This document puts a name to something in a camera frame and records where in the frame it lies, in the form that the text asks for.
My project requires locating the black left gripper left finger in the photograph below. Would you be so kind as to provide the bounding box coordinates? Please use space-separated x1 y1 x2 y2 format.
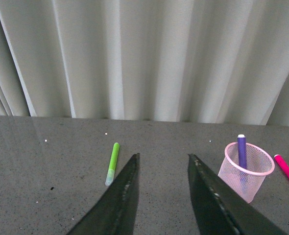
68 153 140 235

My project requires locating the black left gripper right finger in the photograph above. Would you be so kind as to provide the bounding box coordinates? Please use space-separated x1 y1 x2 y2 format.
188 154 285 235

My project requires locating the purple highlighter pen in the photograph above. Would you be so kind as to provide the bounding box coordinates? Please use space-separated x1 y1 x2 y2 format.
237 133 248 194

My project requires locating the pink mesh pen cup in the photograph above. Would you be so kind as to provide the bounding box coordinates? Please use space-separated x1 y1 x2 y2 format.
218 142 275 203

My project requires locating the green highlighter pen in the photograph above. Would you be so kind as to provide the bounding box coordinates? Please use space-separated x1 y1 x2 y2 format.
105 142 120 186

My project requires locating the white pleated curtain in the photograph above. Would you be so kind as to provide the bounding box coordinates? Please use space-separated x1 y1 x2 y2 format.
0 0 289 126

